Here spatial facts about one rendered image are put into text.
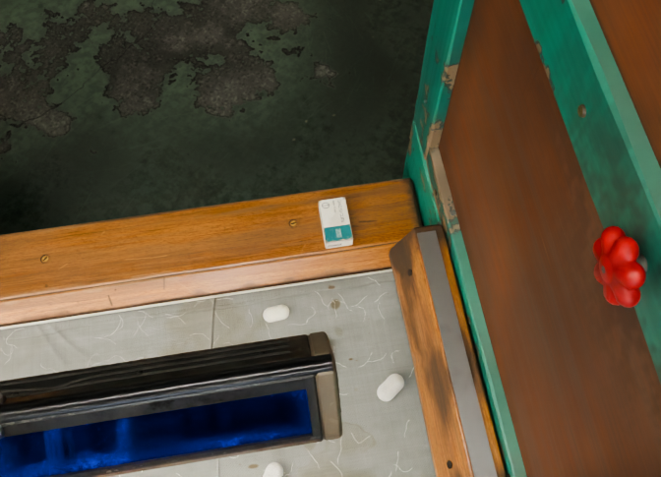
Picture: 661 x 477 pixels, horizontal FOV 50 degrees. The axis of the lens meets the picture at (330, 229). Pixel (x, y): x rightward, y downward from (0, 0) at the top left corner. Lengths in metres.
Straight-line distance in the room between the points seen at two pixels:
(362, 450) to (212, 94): 1.34
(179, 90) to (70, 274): 1.15
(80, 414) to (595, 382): 0.35
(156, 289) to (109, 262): 0.07
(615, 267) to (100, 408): 0.33
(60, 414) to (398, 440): 0.45
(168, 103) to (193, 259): 1.14
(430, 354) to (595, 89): 0.43
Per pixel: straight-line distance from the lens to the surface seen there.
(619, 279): 0.39
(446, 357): 0.77
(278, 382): 0.49
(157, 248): 0.93
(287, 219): 0.92
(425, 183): 0.89
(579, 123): 0.46
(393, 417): 0.87
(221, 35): 2.13
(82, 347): 0.93
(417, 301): 0.81
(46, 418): 0.52
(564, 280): 0.55
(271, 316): 0.88
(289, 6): 2.19
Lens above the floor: 1.59
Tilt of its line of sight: 64 degrees down
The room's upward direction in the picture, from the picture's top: straight up
